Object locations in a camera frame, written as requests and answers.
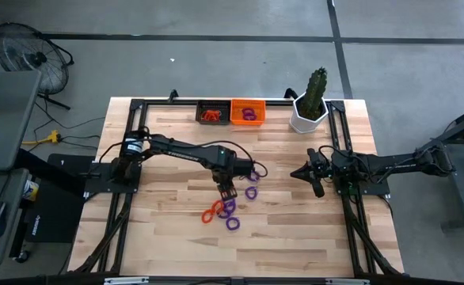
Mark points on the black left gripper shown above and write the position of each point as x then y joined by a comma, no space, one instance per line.
226,178

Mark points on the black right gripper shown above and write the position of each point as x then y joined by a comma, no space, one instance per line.
319,186

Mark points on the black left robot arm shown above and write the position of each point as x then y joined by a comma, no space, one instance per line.
184,152

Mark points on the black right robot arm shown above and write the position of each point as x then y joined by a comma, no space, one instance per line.
394,164

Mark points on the white plant pot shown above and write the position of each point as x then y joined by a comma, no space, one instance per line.
295,122

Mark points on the orange plastic basket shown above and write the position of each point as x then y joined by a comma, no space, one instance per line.
260,118

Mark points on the green cactus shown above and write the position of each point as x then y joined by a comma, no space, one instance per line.
314,93

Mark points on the black table clamp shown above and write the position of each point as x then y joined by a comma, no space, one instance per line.
173,95
291,93

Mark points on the black plastic basket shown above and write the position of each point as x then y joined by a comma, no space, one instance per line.
200,105

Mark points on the dark grey metal stand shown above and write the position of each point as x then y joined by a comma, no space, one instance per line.
463,186

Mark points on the yellow power plug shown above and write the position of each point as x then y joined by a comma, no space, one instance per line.
52,137

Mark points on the printed tin can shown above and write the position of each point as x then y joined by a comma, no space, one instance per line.
31,190

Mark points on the black caster wheel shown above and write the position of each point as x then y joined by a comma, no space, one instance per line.
23,256

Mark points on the dark grey desk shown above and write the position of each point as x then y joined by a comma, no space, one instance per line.
6,118

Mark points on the black floor fan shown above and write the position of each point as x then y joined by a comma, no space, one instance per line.
30,57

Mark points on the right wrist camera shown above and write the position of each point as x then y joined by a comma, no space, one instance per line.
322,166

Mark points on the black aluminium rig frame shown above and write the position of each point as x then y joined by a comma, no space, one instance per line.
160,104

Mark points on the silver aluminium bracket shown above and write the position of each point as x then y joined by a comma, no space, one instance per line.
347,281
127,280

